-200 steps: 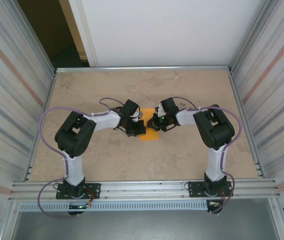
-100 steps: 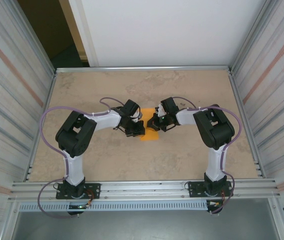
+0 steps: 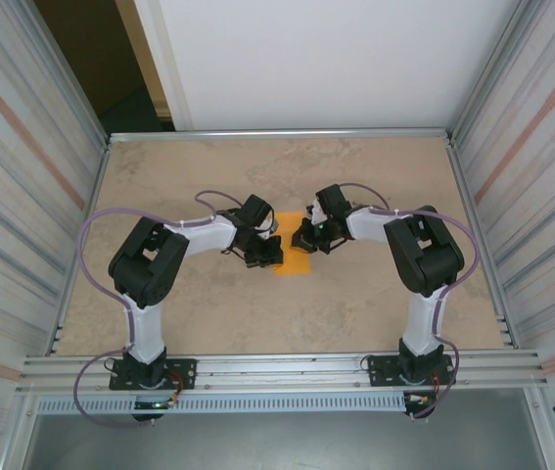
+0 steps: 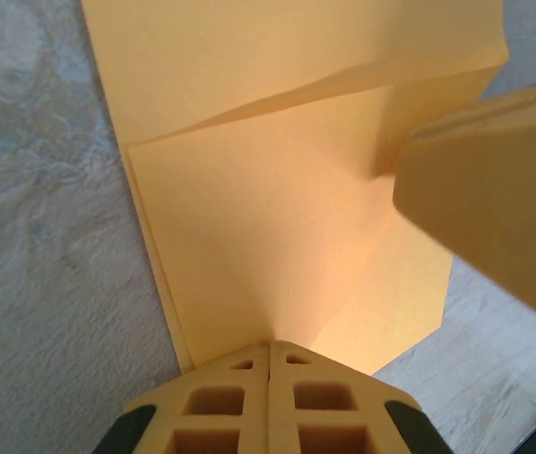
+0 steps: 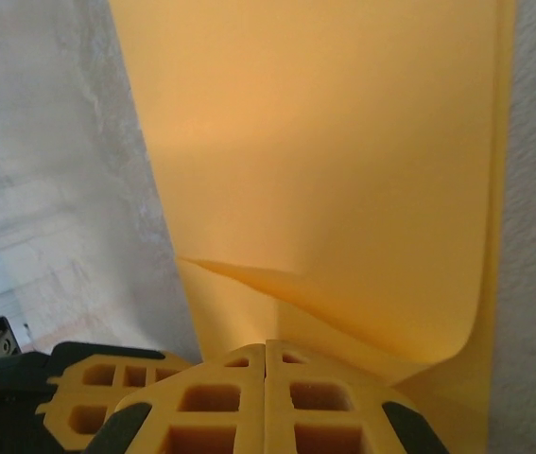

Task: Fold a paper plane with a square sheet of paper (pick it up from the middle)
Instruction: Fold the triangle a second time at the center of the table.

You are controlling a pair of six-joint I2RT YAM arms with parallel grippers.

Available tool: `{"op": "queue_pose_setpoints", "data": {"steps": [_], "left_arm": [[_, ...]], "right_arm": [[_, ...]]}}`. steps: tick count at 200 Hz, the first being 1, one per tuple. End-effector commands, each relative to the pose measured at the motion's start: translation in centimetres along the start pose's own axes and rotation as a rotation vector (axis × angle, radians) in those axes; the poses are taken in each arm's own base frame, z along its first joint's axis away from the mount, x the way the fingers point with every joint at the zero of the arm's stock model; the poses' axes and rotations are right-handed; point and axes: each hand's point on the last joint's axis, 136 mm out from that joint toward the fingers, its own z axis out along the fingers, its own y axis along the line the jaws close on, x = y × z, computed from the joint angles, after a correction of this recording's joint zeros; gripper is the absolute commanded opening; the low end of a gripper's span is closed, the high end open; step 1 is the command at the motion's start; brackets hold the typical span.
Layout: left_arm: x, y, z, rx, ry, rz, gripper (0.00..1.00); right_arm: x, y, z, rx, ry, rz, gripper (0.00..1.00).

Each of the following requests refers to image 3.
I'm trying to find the aluminium side frame rail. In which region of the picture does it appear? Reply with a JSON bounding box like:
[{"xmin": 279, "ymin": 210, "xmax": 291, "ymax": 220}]
[
  {"xmin": 445, "ymin": 139, "xmax": 517, "ymax": 350},
  {"xmin": 46, "ymin": 139, "xmax": 115, "ymax": 356}
]

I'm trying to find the aluminium front rail beam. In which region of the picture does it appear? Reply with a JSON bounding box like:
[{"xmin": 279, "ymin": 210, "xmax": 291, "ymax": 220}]
[{"xmin": 15, "ymin": 348, "xmax": 550, "ymax": 396}]

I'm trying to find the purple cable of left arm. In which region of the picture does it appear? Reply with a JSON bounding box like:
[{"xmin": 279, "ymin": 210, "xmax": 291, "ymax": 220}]
[{"xmin": 71, "ymin": 189, "xmax": 249, "ymax": 428}]

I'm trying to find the aluminium back frame rail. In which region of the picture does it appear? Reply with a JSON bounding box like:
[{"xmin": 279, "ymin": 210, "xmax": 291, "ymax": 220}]
[{"xmin": 108, "ymin": 127, "xmax": 454, "ymax": 144}]

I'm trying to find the slotted grey cable duct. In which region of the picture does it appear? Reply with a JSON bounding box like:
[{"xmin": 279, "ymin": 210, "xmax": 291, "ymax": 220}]
[{"xmin": 35, "ymin": 394, "xmax": 408, "ymax": 415}]

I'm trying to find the aluminium corner post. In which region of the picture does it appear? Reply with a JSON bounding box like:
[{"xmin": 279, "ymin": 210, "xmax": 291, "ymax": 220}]
[
  {"xmin": 10, "ymin": 0, "xmax": 112, "ymax": 148},
  {"xmin": 445, "ymin": 0, "xmax": 545, "ymax": 144}
]

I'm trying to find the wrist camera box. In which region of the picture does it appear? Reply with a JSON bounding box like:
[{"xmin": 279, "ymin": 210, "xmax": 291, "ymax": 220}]
[
  {"xmin": 255, "ymin": 217, "xmax": 279, "ymax": 241},
  {"xmin": 304, "ymin": 194, "xmax": 326, "ymax": 225}
]

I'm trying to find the orange cloth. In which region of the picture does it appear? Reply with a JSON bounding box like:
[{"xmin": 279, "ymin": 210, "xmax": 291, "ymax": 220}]
[{"xmin": 272, "ymin": 210, "xmax": 311, "ymax": 277}]

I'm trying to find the grey metal sheet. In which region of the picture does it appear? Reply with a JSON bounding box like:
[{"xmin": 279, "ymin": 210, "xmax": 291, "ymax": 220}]
[{"xmin": 22, "ymin": 391, "xmax": 547, "ymax": 470}]

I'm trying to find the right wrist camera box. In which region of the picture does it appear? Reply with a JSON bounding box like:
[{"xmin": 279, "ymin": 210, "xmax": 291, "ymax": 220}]
[{"xmin": 304, "ymin": 194, "xmax": 326, "ymax": 225}]

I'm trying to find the white door frame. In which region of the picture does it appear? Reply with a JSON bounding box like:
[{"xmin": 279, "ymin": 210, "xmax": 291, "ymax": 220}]
[{"xmin": 115, "ymin": 0, "xmax": 195, "ymax": 132}]

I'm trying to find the black base plate of left arm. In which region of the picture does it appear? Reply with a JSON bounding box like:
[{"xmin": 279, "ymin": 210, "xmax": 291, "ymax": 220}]
[{"xmin": 109, "ymin": 356, "xmax": 198, "ymax": 392}]

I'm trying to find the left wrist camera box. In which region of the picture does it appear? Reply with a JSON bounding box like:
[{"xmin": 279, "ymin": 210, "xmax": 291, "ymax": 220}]
[{"xmin": 255, "ymin": 217, "xmax": 279, "ymax": 241}]

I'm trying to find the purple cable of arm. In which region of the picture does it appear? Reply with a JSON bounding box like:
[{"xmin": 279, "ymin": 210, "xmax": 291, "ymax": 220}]
[
  {"xmin": 71, "ymin": 189, "xmax": 249, "ymax": 428},
  {"xmin": 338, "ymin": 181, "xmax": 482, "ymax": 422}
]

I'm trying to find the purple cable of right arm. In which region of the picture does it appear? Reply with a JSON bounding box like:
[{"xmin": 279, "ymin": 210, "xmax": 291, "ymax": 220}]
[{"xmin": 338, "ymin": 181, "xmax": 482, "ymax": 422}]

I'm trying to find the black base plate of right arm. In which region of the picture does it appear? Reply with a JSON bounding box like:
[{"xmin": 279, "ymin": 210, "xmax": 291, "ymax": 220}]
[{"xmin": 367, "ymin": 352, "xmax": 454, "ymax": 388}]

